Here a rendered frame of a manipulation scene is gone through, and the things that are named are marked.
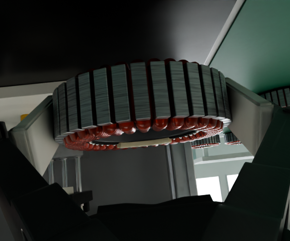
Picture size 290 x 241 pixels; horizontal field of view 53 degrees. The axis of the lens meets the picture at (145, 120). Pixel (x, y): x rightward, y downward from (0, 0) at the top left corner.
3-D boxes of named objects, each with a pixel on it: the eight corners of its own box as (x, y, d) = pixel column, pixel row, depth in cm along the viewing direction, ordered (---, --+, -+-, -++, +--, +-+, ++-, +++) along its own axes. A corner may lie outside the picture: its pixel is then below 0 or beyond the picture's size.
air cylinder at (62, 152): (34, 126, 47) (36, 160, 46) (81, 121, 47) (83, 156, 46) (45, 131, 52) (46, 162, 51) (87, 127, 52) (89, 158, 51)
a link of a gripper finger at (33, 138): (39, 185, 14) (23, 187, 14) (65, 134, 21) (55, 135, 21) (25, 128, 13) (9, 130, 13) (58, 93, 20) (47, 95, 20)
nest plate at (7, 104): (-81, 94, 28) (-82, 107, 27) (76, 79, 28) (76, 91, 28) (-3, 124, 42) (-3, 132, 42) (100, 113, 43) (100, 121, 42)
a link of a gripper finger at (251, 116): (259, 104, 14) (274, 103, 14) (218, 78, 20) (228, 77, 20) (257, 162, 15) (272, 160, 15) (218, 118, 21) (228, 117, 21)
